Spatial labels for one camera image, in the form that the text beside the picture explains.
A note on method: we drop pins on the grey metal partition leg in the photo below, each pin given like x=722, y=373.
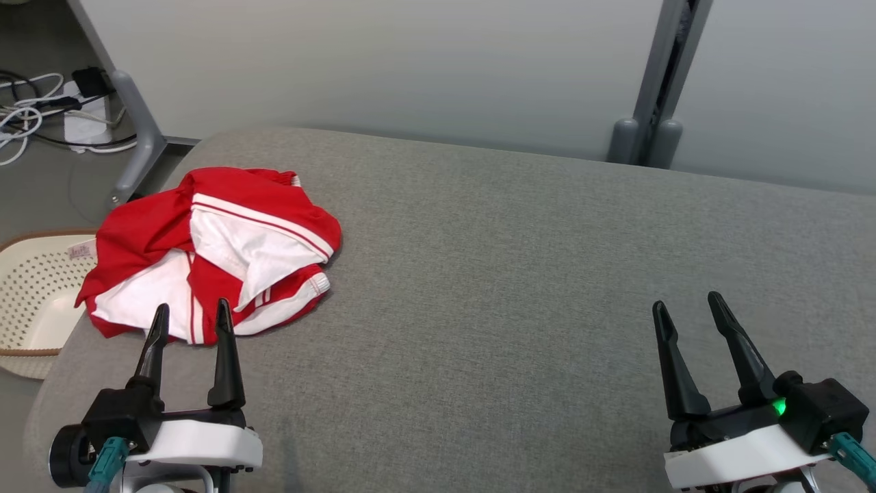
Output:
x=137, y=130

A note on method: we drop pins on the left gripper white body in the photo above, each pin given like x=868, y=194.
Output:
x=205, y=441

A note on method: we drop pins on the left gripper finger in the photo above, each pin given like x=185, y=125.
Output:
x=226, y=370
x=154, y=356

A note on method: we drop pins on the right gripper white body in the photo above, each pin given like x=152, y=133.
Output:
x=739, y=452

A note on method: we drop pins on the grey partition post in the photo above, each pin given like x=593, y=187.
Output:
x=657, y=89

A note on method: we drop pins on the cream perforated laundry basket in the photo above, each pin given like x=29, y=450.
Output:
x=34, y=301

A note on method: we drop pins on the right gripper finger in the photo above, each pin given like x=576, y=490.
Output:
x=749, y=370
x=681, y=383

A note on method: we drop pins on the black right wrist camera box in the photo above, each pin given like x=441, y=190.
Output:
x=825, y=411

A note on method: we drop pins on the red white sports shirt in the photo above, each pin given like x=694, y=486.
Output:
x=253, y=239

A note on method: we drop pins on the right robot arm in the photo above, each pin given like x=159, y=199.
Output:
x=766, y=485

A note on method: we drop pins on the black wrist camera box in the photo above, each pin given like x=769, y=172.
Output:
x=825, y=411
x=120, y=418

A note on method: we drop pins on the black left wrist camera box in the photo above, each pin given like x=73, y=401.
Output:
x=120, y=418

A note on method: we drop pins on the black power adapter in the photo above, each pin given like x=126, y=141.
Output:
x=92, y=79

